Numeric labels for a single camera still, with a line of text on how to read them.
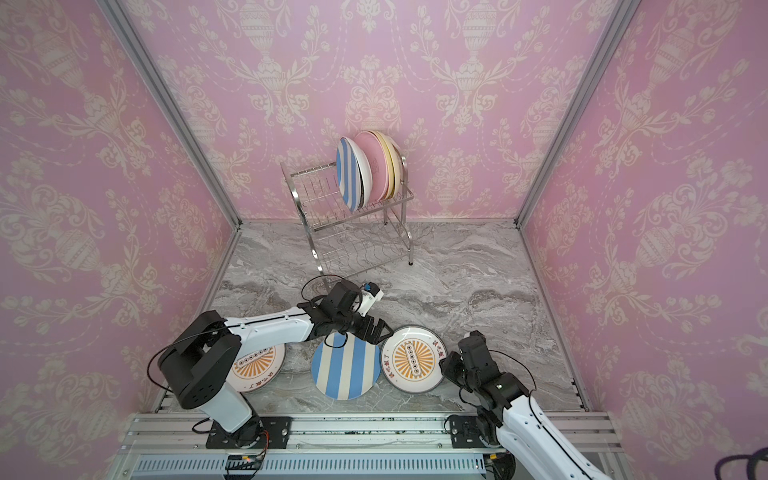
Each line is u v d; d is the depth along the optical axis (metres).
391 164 0.77
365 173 0.75
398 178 0.80
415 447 0.73
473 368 0.65
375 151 0.84
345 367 0.85
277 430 0.75
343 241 1.14
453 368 0.75
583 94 0.84
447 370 0.74
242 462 0.73
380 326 0.78
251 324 0.53
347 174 0.84
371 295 0.79
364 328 0.77
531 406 0.55
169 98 0.85
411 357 0.86
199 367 0.45
